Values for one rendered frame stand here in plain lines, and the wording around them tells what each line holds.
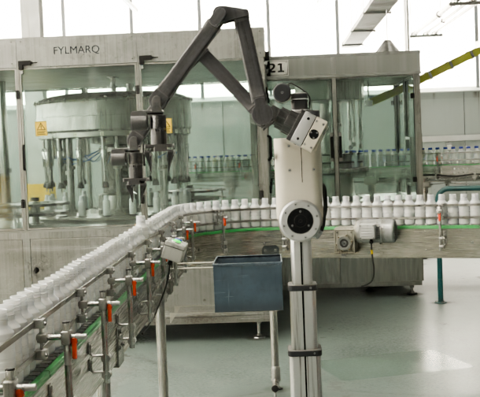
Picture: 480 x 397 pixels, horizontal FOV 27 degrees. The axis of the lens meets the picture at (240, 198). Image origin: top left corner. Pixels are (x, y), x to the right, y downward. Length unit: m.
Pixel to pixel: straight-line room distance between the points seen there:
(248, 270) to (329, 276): 4.99
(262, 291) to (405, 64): 5.24
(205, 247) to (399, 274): 4.14
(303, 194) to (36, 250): 4.24
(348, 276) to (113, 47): 3.34
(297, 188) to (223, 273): 0.90
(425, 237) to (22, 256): 3.40
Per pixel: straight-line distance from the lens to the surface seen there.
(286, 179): 3.67
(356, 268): 9.41
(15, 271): 7.72
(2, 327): 2.03
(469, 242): 5.49
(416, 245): 5.53
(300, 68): 9.32
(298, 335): 3.80
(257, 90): 3.53
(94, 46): 7.55
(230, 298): 4.46
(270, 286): 4.45
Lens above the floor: 1.47
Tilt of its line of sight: 3 degrees down
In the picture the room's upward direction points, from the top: 2 degrees counter-clockwise
